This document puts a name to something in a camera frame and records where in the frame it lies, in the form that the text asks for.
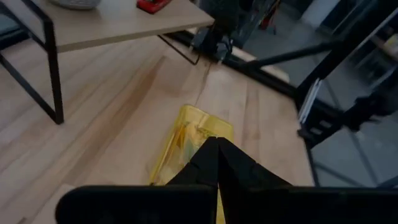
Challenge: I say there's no yellow transparent pencil case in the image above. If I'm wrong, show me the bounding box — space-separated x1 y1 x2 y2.
148 104 234 224

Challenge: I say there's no red stapler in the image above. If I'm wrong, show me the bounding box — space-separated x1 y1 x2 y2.
136 0 172 15

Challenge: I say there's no green artificial potted plant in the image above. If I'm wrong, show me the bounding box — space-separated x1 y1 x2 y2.
48 0 102 11

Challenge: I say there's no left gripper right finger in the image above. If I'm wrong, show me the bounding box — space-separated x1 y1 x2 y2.
218 138 398 224

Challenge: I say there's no wooden shelf riser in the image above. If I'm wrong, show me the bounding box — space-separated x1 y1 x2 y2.
0 0 216 125

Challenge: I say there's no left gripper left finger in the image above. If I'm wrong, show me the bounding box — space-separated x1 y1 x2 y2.
55 136 219 224

